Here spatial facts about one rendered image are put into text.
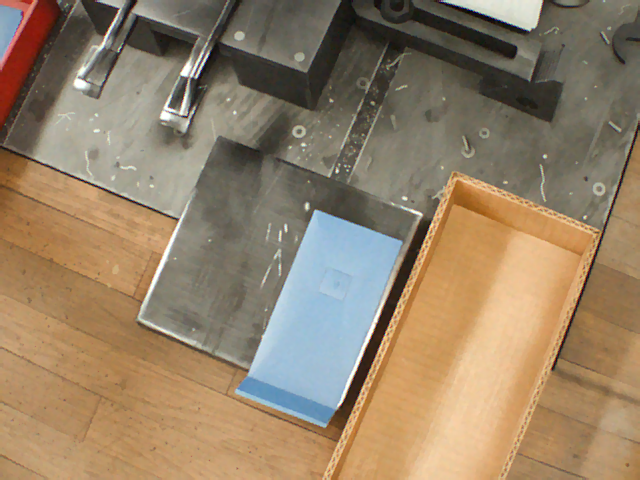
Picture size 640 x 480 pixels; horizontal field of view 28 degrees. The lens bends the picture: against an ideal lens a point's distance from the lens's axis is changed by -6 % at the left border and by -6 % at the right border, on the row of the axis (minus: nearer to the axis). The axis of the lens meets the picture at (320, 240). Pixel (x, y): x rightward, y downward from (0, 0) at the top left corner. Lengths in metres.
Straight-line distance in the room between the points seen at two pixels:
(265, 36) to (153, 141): 0.14
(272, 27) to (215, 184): 0.13
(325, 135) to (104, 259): 0.20
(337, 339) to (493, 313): 0.12
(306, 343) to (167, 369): 0.11
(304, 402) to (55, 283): 0.23
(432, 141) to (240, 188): 0.16
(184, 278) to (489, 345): 0.24
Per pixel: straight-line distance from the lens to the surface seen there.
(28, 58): 1.10
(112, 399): 1.02
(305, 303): 0.99
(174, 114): 0.98
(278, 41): 0.99
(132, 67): 1.09
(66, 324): 1.04
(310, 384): 0.98
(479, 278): 1.01
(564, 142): 1.06
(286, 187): 1.02
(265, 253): 1.00
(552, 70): 0.98
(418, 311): 1.01
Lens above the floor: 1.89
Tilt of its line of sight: 75 degrees down
